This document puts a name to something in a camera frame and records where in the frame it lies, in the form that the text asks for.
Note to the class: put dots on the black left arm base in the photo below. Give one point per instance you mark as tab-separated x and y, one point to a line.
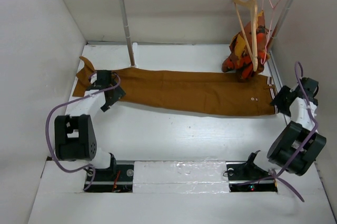
109	175

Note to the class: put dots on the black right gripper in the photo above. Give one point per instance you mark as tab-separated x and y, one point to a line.
278	100

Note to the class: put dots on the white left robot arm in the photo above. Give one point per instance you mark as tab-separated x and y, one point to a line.
74	134

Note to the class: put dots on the pink wire hanger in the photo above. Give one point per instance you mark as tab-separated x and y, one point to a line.
263	59

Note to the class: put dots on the brown trousers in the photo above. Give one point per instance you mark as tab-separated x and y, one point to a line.
208	93

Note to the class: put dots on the orange patterned garment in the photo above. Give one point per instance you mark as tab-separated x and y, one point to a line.
239	59

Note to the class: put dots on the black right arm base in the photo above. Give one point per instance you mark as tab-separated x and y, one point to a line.
246	176

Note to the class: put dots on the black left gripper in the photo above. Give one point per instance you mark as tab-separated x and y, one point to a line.
118	94

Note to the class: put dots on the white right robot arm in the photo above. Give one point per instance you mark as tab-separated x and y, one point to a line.
299	144

